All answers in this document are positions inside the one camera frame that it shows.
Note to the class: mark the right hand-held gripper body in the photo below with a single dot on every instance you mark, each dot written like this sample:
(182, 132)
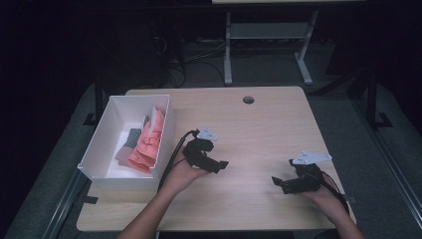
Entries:
(308, 182)

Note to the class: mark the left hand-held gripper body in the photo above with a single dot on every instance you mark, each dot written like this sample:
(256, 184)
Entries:
(195, 154)

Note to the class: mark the pink printed winter glove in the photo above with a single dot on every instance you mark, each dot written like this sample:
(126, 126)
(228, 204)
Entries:
(151, 146)

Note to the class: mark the orange glove with grey palm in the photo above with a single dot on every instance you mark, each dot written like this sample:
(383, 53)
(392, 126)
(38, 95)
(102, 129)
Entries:
(145, 122)

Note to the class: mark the white box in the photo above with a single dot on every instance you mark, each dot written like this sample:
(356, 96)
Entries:
(109, 139)

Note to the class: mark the person's right hand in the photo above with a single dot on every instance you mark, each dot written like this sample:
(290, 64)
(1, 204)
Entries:
(326, 199)

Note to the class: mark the person's left hand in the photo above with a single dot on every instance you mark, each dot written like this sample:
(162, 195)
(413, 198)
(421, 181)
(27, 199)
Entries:
(180, 176)

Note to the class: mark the black tape strip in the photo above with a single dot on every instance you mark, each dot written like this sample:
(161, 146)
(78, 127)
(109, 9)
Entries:
(90, 199)
(351, 199)

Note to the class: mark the black metal stand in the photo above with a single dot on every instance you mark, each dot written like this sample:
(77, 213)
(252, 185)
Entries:
(98, 99)
(373, 99)

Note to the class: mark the metal floor rail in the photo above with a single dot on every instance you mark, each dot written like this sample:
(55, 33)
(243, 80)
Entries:
(63, 205)
(394, 166)

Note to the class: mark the white metal table frame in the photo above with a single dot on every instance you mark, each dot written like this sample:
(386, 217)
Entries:
(268, 31)

